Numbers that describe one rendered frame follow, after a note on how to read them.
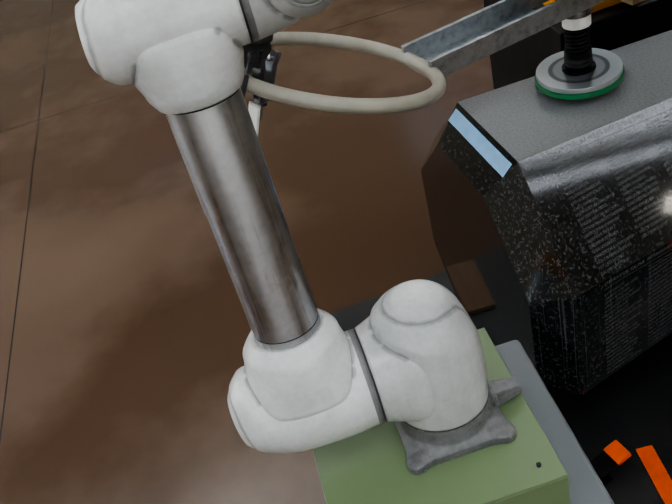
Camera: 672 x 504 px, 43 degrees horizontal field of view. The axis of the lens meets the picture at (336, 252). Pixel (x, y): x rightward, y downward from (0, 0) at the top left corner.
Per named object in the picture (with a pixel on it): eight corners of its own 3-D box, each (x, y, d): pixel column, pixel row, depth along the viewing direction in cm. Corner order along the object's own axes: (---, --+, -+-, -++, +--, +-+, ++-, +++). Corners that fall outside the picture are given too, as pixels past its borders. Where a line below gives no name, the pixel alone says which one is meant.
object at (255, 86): (370, 40, 213) (371, 28, 212) (491, 107, 177) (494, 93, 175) (181, 45, 190) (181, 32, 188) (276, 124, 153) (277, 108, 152)
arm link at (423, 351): (506, 412, 134) (486, 308, 122) (396, 451, 133) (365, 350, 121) (470, 347, 148) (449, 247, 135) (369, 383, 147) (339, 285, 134)
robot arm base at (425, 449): (542, 431, 137) (539, 407, 134) (411, 477, 136) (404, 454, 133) (499, 358, 152) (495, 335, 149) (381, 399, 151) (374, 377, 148)
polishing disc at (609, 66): (588, 101, 207) (588, 97, 206) (518, 81, 221) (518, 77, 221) (640, 61, 216) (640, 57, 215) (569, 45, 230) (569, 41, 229)
